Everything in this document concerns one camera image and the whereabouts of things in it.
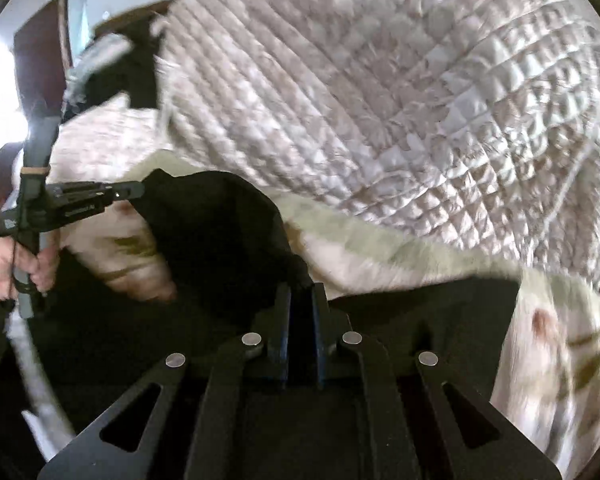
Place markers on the dark wooden headboard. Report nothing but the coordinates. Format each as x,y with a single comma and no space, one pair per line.
135,80

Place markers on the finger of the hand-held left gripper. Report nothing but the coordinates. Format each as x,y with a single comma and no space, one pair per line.
82,211
105,191

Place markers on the pale floral pillow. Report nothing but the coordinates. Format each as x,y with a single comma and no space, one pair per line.
105,132

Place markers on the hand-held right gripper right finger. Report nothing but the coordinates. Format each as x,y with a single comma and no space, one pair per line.
320,342

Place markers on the person's left hand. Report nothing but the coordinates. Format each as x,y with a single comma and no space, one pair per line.
0,267

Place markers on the black pants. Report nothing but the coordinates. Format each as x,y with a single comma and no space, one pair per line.
205,240

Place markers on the brown wooden door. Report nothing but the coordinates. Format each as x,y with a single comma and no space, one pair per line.
40,60

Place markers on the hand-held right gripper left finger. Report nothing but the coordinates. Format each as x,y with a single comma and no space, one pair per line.
283,340

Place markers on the beige quilted bedspread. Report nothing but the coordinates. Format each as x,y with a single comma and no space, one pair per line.
370,100

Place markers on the floral fleece blanket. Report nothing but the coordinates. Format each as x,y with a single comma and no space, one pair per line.
555,360

